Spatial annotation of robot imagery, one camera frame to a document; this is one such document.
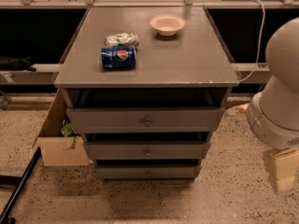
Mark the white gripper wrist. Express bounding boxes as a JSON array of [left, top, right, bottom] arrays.
[[246, 91, 299, 192]]

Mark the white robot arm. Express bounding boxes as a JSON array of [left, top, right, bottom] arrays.
[[246, 18, 299, 192]]

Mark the grey bottom drawer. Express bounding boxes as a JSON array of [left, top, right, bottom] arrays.
[[95, 165, 201, 179]]

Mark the grey drawer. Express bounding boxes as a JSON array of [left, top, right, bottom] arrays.
[[95, 165, 201, 179], [66, 107, 224, 134], [84, 142, 210, 160]]

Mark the grey drawer cabinet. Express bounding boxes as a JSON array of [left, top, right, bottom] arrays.
[[54, 7, 238, 168]]

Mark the grey top drawer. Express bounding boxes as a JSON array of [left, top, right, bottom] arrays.
[[66, 107, 224, 134]]

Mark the grey middle drawer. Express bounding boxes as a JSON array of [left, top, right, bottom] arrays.
[[84, 142, 210, 160]]

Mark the white paper bowl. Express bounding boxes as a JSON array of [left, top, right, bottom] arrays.
[[149, 14, 185, 36]]

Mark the crushed green white can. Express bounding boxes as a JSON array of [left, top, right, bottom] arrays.
[[105, 32, 139, 47]]

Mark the blue pepsi can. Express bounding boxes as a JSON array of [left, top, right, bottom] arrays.
[[101, 47, 135, 69]]

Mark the green packet in box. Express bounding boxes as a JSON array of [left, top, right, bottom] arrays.
[[61, 123, 78, 137]]

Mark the brown cardboard box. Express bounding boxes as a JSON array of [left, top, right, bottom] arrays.
[[36, 91, 90, 166]]

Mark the black metal floor bar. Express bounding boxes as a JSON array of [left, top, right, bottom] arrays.
[[0, 148, 41, 224]]

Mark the white cable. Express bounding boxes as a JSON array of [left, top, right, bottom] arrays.
[[238, 0, 266, 83]]

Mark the black object on rail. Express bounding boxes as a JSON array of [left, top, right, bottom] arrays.
[[0, 56, 36, 72]]

